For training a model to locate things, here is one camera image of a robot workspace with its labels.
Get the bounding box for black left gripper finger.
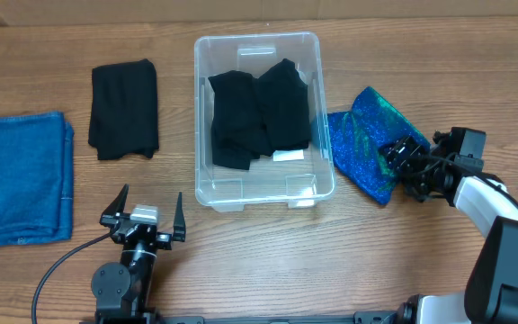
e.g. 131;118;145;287
173;192;186;242
100;184;129;225

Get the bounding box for folded blue denim jeans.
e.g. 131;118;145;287
0;112;74;247

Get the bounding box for clear plastic storage bin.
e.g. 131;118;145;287
194;31;336;212

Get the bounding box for black cloth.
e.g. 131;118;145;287
88;59;159;160
209;70;273;170
254;58;311;150

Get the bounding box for white label in bin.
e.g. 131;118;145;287
272;149;305;162

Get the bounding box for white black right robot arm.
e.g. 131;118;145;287
380;128;518;323

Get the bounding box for blue sparkly cloth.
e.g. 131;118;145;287
327;86;430;205

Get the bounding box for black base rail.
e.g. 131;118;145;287
159;310;397;324

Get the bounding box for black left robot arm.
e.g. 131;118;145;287
91;185;186;323

